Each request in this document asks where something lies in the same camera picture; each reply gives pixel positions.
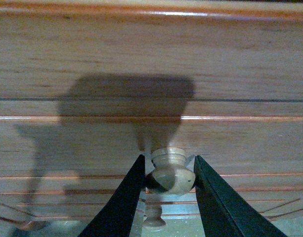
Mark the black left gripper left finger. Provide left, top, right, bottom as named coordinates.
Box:
left=79, top=155, right=145, bottom=237

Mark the wooden nightstand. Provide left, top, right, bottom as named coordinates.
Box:
left=0, top=0, right=303, bottom=104

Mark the wooden drawer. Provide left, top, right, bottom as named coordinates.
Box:
left=0, top=206, right=303, bottom=237
left=0, top=101, right=303, bottom=221

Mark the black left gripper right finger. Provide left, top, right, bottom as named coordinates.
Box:
left=194, top=156, right=285, bottom=237

